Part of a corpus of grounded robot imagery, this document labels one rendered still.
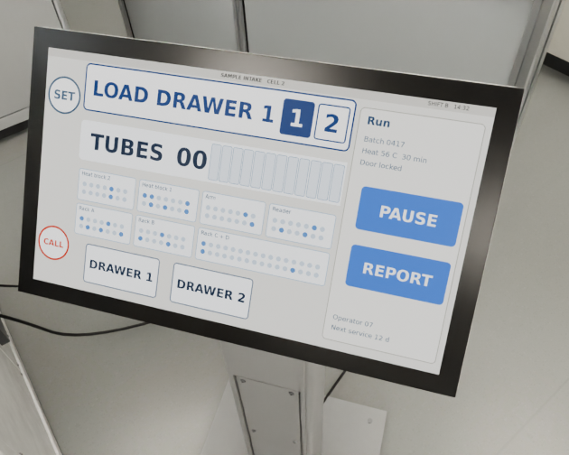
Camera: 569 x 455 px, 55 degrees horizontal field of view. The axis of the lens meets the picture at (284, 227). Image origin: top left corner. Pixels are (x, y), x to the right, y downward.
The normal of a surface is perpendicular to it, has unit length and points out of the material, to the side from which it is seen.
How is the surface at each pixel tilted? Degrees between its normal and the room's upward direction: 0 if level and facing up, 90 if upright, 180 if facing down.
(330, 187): 50
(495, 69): 90
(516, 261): 0
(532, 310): 0
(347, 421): 5
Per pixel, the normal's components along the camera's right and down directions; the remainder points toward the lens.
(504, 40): -0.77, 0.50
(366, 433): 0.04, -0.63
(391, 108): -0.24, 0.14
